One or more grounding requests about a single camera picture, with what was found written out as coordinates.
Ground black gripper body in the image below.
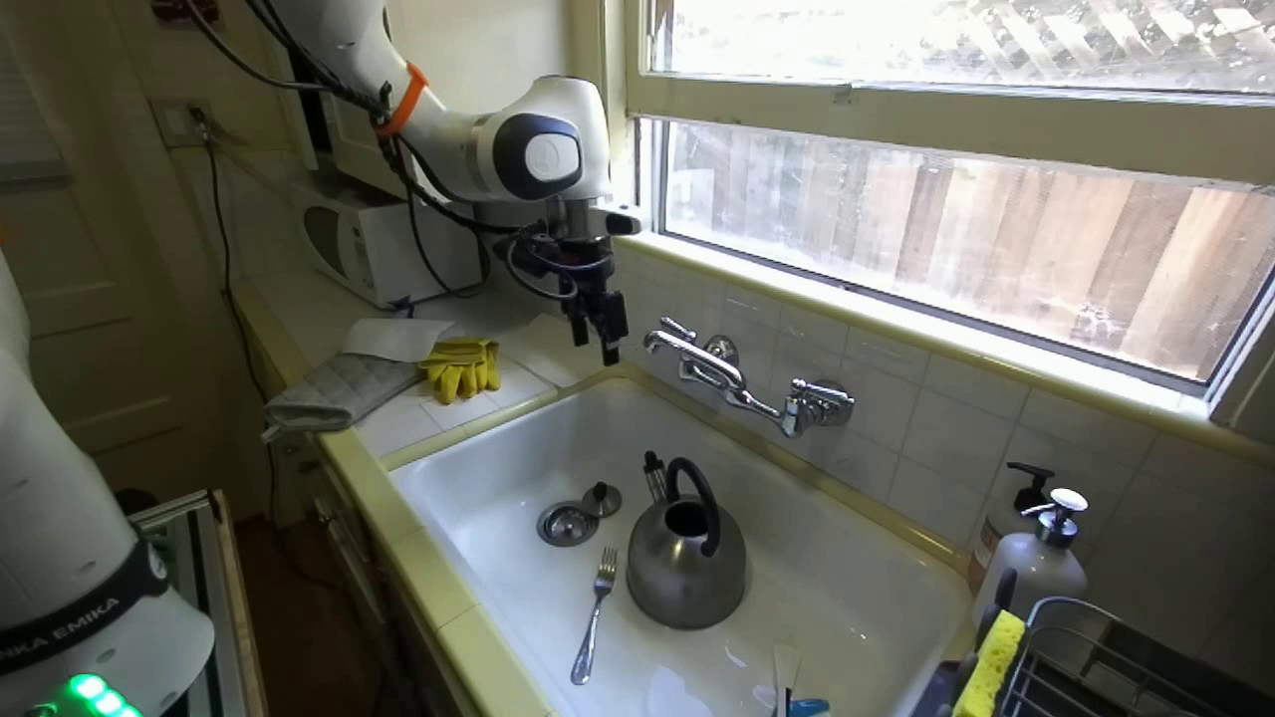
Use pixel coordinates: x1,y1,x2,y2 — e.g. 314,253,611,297
518,197,630,315

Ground chrome wall faucet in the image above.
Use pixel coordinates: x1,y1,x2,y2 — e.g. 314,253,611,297
642,315,862,441

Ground steel kettle with black handle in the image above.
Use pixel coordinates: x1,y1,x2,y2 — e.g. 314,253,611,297
623,449,748,632

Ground steel sink drain strainer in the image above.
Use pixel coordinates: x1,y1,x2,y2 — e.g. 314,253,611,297
533,497,599,550

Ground white enamel sink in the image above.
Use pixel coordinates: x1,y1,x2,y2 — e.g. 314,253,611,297
384,374,982,717

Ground yellow rubber gloves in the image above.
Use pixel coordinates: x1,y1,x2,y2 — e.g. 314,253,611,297
419,334,512,405

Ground steel drain stopper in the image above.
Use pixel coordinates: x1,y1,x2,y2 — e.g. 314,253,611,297
577,480,625,522

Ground white flat board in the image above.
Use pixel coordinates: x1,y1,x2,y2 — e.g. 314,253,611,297
342,315,463,368

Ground white countertop appliance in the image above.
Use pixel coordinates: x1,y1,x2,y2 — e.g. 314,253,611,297
299,184,492,311

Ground grey folded cloth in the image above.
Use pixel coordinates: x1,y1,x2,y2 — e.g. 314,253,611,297
261,347,428,441

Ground steel fork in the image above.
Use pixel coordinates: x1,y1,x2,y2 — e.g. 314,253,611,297
566,541,625,690

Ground cream lower cabinet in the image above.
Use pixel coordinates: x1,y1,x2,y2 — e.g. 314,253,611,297
262,436,451,717

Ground large kitchen window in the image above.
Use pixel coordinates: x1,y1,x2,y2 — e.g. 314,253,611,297
623,0,1275,415

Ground white soap pump bottle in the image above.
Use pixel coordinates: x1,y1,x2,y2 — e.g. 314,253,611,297
973,488,1095,632

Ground yellow sponge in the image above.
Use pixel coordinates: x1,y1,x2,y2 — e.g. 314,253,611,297
949,605,1034,717

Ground dish drying rack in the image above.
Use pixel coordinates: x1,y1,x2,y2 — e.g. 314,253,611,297
987,594,1275,717

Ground orange cable strap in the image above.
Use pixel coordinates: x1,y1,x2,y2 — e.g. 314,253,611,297
374,61,433,144

